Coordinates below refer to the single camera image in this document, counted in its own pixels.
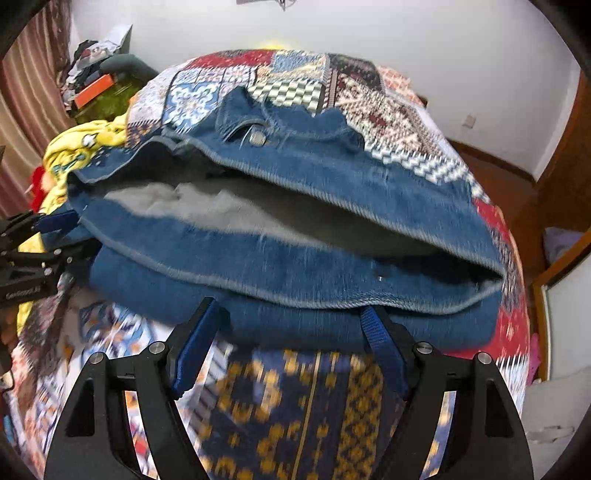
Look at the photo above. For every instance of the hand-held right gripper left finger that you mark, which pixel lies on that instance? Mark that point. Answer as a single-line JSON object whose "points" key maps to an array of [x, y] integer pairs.
{"points": [[191, 353]]}

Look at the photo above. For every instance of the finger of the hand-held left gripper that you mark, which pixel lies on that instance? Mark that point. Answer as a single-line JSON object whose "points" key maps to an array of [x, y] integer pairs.
{"points": [[55, 221], [60, 257]]}

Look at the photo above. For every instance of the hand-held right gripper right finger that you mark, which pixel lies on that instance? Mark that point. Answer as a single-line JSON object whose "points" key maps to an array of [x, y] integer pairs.
{"points": [[381, 344]]}

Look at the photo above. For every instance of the blue denim jacket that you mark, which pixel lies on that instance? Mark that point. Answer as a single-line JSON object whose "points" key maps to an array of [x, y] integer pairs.
{"points": [[286, 207]]}

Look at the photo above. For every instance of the red plush toy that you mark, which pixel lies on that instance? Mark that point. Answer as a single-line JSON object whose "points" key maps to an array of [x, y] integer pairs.
{"points": [[37, 184]]}

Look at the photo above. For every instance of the yellow cartoon blanket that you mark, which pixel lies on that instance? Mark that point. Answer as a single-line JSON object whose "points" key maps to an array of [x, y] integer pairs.
{"points": [[74, 147]]}

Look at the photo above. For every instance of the patchwork printed bedspread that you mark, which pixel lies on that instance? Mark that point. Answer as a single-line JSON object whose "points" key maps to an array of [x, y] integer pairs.
{"points": [[277, 415]]}

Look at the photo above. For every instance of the green patterned cloth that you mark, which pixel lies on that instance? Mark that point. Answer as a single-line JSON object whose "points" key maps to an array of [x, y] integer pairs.
{"points": [[111, 104]]}

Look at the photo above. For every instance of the orange box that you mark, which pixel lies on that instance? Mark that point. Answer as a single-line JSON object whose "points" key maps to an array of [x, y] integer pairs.
{"points": [[92, 90]]}

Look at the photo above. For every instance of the striped brown curtain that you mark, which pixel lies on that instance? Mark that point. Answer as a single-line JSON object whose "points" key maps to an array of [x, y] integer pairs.
{"points": [[27, 83]]}

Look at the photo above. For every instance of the pile of mixed clutter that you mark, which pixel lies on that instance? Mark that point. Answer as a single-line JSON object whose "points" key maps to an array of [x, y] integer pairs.
{"points": [[97, 50]]}

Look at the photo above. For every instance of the pale purple cloth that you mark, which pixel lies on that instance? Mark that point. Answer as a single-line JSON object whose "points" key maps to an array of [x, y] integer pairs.
{"points": [[563, 244]]}

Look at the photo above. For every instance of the brown wooden door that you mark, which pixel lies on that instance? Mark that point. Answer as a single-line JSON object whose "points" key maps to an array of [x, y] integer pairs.
{"points": [[563, 152]]}

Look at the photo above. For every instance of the yellow plush toy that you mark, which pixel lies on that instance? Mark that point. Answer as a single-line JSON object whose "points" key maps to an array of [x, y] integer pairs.
{"points": [[281, 44]]}

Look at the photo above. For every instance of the white wall socket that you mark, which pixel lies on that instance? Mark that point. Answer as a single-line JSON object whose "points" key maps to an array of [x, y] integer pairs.
{"points": [[470, 122]]}

